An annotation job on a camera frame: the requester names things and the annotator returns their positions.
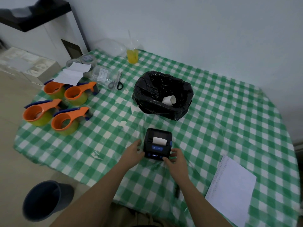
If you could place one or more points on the person's right hand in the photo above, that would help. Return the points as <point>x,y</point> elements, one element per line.
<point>177,165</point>

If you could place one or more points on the person's left hand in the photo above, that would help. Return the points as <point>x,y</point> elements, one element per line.
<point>130,154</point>

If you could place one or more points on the person's left thumb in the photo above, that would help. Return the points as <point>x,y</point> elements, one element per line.
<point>140,154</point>

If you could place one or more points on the person's right thumb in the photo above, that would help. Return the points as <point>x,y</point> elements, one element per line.
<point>167,160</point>

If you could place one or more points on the black portable receipt printer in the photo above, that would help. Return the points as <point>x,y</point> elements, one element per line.
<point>157,143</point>

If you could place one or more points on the person's right forearm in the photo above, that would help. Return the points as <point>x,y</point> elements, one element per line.
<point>201,205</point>

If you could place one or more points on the person's left forearm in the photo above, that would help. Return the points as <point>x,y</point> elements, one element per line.
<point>92,198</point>

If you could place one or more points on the black pen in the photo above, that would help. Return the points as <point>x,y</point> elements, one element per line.
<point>176,191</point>

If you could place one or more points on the green checkered tablecloth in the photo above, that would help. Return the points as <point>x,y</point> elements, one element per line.
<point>213,130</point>

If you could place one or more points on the white paper roll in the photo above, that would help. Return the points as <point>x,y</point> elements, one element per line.
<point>169,100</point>

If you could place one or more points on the person's khaki trousers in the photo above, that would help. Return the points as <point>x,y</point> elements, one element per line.
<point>135,217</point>

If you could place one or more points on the black garbage bag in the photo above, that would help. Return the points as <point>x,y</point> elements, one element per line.
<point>163,94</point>

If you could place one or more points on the white paper sheet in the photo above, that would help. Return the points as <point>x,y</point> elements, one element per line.
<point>230,189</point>

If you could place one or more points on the orange tape dispenser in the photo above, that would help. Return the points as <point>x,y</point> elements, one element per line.
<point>53,89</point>
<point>66,121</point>
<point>39,112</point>
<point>79,93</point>

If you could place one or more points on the small clear zip bag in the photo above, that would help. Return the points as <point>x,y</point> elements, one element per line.
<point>100,74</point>

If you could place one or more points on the plastic cup with yellow drink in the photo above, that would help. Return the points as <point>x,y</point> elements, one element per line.
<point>132,54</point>

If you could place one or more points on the dark blue bucket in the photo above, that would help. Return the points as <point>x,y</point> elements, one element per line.
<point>45,200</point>

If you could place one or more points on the white paper slips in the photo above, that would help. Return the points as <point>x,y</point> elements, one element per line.
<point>71,73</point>

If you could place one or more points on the clear tape roll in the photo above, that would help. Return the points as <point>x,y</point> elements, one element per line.
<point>88,59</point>

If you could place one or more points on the clear plastic bag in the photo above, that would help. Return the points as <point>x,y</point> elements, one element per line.
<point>110,46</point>

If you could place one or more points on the white cardboard boxes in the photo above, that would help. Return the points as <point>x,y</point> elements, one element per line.
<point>26,64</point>

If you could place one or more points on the white cabinet with black top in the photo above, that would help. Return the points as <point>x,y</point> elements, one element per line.
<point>47,28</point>

